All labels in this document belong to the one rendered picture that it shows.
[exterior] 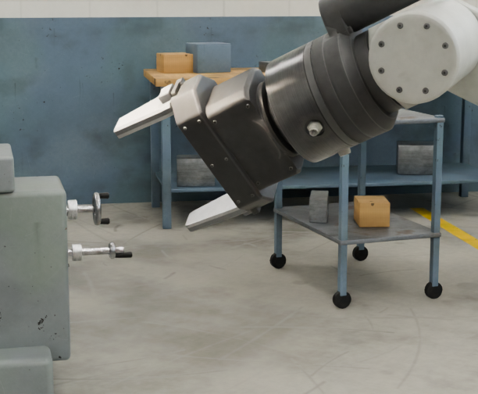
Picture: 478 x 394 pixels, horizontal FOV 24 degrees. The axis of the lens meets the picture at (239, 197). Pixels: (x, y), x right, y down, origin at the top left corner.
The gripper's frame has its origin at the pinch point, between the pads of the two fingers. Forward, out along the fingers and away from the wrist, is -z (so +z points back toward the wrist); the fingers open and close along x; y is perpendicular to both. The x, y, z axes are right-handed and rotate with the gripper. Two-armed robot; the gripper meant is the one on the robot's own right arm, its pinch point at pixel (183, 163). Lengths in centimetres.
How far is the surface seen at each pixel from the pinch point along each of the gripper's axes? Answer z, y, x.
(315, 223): -161, -350, -210
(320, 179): -213, -500, -268
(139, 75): -296, -544, -170
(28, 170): -377, -496, -177
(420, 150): -159, -531, -294
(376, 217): -134, -349, -219
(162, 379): -183, -214, -168
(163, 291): -231, -320, -195
